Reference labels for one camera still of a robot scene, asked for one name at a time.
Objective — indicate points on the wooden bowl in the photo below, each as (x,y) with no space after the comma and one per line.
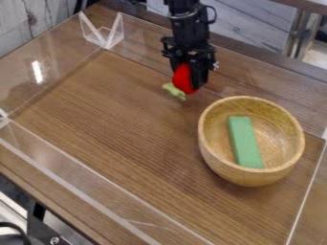
(279,136)

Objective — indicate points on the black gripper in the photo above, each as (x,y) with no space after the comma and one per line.
(188,45)

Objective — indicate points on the metal stand in background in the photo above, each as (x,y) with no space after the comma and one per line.
(309,20)

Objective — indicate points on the green rectangular block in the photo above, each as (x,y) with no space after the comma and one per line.
(243,140)

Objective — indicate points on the black table leg mount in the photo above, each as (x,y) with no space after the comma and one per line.
(38,231)

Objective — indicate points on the clear acrylic corner bracket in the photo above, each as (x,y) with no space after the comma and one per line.
(104,37)

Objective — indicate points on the clear acrylic front barrier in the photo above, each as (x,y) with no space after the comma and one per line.
(108,214)

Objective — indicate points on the red plush strawberry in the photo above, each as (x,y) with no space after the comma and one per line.
(180,85)

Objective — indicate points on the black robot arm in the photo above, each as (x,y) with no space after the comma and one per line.
(178,7)

